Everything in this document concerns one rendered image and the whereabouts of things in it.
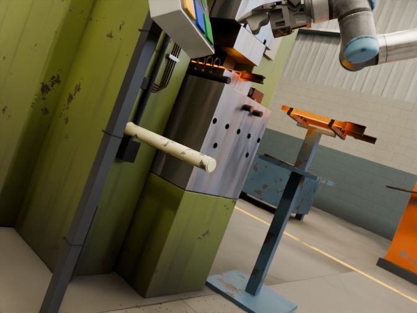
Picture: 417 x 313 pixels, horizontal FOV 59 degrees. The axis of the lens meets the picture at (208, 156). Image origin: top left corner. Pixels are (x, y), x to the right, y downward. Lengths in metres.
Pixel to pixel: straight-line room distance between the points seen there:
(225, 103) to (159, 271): 0.73
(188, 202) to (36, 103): 0.78
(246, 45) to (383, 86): 8.14
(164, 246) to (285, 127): 8.85
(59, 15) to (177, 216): 0.98
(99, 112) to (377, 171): 8.09
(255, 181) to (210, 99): 3.95
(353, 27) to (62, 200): 1.19
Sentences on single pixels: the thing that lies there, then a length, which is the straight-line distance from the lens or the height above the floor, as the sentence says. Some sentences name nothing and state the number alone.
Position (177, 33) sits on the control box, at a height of 0.93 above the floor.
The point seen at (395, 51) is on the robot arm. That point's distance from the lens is 1.26.
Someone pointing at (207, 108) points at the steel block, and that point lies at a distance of 1.47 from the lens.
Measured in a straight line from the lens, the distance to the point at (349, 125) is 1.80.
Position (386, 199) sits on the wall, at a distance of 9.01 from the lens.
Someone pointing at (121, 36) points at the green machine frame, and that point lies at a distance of 1.52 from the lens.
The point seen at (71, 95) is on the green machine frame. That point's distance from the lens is 1.69.
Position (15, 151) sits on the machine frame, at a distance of 1.78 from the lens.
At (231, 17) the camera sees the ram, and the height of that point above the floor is 1.17.
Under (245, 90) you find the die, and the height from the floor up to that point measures 0.95.
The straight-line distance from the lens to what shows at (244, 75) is 1.61.
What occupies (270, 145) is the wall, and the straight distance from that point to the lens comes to 10.28.
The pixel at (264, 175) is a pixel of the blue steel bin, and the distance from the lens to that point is 5.31.
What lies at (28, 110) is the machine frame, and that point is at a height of 0.53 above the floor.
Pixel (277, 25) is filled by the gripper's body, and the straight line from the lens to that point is 1.14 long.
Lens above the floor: 0.70
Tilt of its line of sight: 3 degrees down
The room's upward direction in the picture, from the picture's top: 21 degrees clockwise
